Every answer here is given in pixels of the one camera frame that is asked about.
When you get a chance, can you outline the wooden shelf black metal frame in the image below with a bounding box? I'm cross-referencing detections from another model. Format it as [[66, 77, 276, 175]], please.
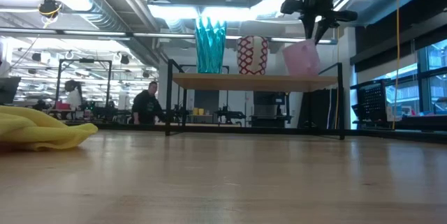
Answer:
[[164, 58, 347, 141]]

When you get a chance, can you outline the black metal background frame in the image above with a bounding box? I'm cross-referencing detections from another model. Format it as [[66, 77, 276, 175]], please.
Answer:
[[54, 58, 113, 122]]

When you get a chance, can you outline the black perforated panel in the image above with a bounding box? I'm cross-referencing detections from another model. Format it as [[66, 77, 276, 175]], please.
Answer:
[[350, 79, 388, 130]]

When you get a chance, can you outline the person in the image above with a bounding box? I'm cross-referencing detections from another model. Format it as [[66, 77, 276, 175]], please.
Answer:
[[131, 80, 166, 126], [64, 79, 84, 112]]

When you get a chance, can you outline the pink plastic bowl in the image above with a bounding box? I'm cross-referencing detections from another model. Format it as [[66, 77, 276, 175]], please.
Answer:
[[281, 38, 322, 77]]

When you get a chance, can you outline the yellow cloth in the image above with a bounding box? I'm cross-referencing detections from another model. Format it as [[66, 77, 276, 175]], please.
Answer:
[[0, 105, 99, 152]]

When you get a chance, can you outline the dark monitor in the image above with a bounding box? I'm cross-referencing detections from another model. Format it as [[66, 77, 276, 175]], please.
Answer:
[[0, 76, 22, 105]]

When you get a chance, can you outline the black ceiling dome camera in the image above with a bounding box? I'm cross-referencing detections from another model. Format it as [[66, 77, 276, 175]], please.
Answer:
[[37, 0, 64, 20]]

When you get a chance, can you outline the teal blue patterned cup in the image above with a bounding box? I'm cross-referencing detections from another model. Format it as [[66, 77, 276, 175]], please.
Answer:
[[193, 16, 228, 75]]

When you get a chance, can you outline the red white patterned cup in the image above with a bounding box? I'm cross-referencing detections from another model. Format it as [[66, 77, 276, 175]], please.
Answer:
[[236, 35, 270, 76]]

